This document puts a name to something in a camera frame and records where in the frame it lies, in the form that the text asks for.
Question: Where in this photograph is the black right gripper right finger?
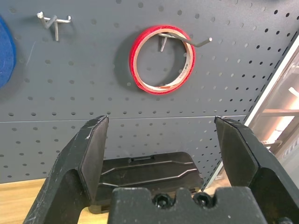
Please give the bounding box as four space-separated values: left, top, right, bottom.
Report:
214 116 299 224

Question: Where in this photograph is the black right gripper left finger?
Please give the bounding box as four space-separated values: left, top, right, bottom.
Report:
22 115 110 224

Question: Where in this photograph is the grey metal pegboard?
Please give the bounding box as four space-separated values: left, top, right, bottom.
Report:
0 0 299 191

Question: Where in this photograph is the wooden background shelf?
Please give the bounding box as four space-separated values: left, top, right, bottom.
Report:
247 53 299 164

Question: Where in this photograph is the black plastic tool case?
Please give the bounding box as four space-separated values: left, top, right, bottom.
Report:
88 151 204 214

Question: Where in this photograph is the red tape roll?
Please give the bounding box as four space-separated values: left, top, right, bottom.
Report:
129 25 196 95

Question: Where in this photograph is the blue tape roll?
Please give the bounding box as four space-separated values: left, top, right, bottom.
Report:
0 15 17 89

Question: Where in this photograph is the light grey pegboard side rail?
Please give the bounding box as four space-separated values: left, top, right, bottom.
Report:
203 32 299 189

